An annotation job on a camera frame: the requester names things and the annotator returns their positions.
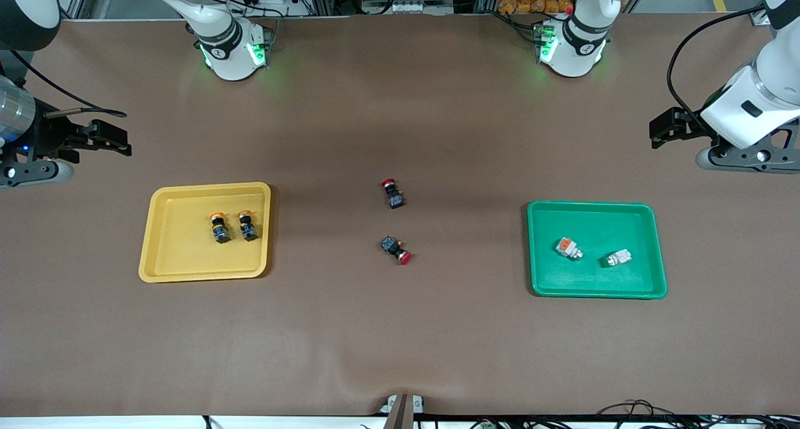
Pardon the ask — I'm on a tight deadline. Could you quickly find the black cable bundle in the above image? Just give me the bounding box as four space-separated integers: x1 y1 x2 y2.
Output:
594 400 800 429

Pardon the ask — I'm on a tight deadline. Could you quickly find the yellow pushbutton black body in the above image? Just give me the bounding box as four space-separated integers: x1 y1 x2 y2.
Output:
237 210 259 242
209 212 231 244

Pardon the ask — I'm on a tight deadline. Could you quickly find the red pushbutton black body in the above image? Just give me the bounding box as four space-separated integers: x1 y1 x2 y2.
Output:
381 179 406 209
380 236 413 266

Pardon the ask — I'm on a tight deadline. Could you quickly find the metal table clamp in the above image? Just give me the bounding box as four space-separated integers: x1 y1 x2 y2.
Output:
378 393 426 429

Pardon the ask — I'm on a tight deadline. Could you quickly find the green plastic tray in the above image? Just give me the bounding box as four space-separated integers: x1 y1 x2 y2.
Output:
526 201 668 300

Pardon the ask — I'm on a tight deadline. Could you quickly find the green pushbutton orange contact block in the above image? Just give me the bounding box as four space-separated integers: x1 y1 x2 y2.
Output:
555 236 584 261

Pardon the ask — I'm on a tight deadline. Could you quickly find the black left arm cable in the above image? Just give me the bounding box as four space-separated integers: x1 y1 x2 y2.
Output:
666 5 766 126

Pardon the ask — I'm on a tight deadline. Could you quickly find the yellow plastic tray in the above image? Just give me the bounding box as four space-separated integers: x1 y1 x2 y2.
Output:
137 182 272 284

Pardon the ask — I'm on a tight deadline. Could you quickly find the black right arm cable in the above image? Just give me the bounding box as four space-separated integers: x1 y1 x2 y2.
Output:
9 49 128 118

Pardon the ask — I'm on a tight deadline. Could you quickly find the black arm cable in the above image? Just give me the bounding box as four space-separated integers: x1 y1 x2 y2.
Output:
9 49 128 118
666 5 766 126

